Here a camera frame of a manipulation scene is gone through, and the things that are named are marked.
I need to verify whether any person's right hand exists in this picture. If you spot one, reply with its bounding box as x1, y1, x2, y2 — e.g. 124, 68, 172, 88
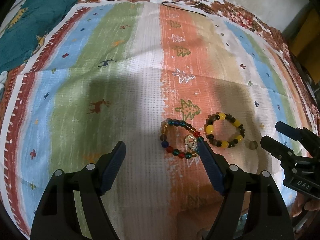
291, 193, 320, 217

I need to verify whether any gold pendant charm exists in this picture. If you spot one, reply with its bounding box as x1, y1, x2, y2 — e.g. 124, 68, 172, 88
184, 134, 197, 151

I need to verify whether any multicolour glass bead bracelet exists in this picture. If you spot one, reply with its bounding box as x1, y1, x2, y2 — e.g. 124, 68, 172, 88
159, 119, 205, 159

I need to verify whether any yellow and brown bead bracelet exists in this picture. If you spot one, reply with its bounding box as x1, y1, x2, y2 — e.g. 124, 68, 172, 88
203, 112, 246, 149

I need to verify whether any yellow wooden furniture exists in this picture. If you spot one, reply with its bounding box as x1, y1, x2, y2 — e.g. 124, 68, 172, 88
290, 9, 320, 83

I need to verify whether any teal blanket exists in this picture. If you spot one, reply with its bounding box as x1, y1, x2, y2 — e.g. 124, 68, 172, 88
1, 0, 78, 72

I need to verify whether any striped colourful patterned mat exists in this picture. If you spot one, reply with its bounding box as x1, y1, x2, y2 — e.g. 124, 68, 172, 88
1, 2, 316, 239

